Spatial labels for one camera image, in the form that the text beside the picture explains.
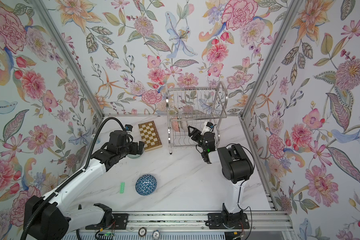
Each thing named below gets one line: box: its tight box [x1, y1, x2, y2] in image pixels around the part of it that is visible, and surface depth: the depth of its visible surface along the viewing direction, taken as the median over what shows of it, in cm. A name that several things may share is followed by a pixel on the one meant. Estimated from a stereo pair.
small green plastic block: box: [119, 182, 125, 194], surface depth 86 cm
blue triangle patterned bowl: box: [135, 174, 158, 196], surface depth 86 cm
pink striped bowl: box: [180, 120, 188, 132], surface depth 102 cm
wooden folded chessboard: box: [138, 120, 163, 152], surface depth 108 cm
